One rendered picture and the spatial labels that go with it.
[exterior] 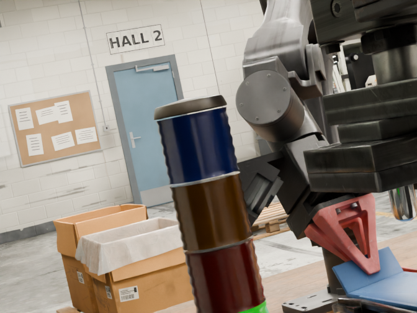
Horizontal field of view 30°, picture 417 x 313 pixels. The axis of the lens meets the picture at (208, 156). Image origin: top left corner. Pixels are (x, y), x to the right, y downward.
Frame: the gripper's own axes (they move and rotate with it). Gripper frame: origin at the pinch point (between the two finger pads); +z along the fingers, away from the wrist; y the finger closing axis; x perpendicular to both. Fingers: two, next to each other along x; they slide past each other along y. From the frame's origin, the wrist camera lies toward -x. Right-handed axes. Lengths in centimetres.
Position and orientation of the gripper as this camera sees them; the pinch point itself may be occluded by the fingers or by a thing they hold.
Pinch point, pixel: (368, 267)
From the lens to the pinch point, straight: 80.2
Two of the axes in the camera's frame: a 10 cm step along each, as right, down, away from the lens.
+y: 2.3, -5.3, -8.2
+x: 8.8, -2.5, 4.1
